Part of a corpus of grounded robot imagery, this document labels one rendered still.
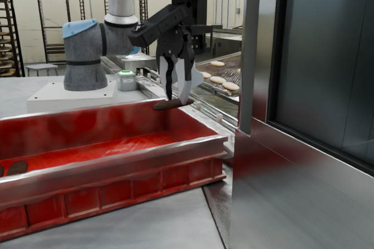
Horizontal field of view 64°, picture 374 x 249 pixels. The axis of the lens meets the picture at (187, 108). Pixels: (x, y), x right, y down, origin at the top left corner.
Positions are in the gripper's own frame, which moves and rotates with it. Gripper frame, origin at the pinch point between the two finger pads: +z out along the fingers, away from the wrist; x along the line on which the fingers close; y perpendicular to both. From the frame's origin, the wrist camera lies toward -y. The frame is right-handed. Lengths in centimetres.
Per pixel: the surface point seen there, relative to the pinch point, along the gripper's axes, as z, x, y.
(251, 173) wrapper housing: 2.3, -26.6, -10.4
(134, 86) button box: 14, 69, 35
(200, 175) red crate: 14.4, -8.0, -0.1
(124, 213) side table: 16.9, -5.2, -15.5
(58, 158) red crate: 16.4, 22.7, -16.5
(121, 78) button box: 10, 70, 29
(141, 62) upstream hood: 7, 89, 52
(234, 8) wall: -40, 442, 561
